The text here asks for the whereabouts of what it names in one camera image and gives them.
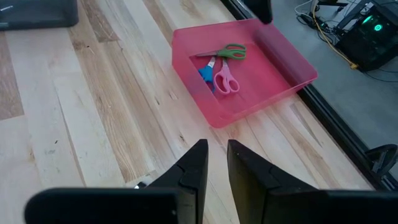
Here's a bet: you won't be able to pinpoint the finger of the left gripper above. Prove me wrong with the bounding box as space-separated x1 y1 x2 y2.
243 0 274 25

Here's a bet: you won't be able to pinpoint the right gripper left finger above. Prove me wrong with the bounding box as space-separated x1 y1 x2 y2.
24 139 209 224

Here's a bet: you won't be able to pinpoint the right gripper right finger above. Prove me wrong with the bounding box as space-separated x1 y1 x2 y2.
226 139 398 224

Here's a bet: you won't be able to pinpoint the green handled scissors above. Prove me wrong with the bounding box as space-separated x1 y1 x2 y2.
195 43 248 61

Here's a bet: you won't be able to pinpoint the pink handled scissors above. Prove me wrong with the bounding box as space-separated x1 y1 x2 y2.
213 57 241 96

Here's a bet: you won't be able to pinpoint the blue handled scissors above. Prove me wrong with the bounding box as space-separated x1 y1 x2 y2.
198 56 218 94

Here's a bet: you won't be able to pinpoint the pink translucent plastic tray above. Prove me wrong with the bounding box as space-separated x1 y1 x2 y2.
171 17 319 129

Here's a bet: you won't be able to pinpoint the black computer with green lights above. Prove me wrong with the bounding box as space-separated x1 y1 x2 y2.
335 0 398 73

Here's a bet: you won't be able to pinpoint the grey translucent plastic tray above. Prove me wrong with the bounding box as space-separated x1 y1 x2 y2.
0 0 80 32

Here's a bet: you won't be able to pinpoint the black aluminium table frame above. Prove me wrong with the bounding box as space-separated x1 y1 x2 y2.
219 0 398 191

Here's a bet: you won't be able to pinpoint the yellow floor cable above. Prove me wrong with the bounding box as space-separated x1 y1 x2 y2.
312 0 359 70

